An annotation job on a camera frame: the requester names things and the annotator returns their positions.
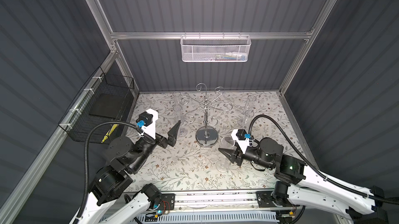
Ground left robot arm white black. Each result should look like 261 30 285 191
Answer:
72 114 181 224

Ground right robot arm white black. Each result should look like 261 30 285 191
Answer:
219 138 389 224

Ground chrome wine glass rack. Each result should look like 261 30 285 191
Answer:
179 83 233 148

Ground floral patterned table mat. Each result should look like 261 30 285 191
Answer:
126 92 304 192

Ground yellow black striped item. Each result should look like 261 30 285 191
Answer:
101 124 119 143

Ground items in white basket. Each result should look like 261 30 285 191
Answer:
204 52 247 62

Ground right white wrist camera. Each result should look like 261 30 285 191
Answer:
231 129 253 154

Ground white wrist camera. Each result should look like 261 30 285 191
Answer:
231 129 253 154
136 109 159 139

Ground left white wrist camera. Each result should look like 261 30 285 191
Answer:
136 109 159 139

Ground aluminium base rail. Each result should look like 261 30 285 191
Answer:
90 188 340 214

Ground black wire basket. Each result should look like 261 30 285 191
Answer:
59 71 135 142

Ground white wire mesh basket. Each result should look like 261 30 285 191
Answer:
180 34 251 63

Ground left black corrugated cable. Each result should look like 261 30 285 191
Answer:
71 121 156 224

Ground black corrugated cable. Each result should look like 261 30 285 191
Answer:
71 121 156 224
247 114 399 206

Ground right black corrugated cable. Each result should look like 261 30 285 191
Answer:
247 114 399 206

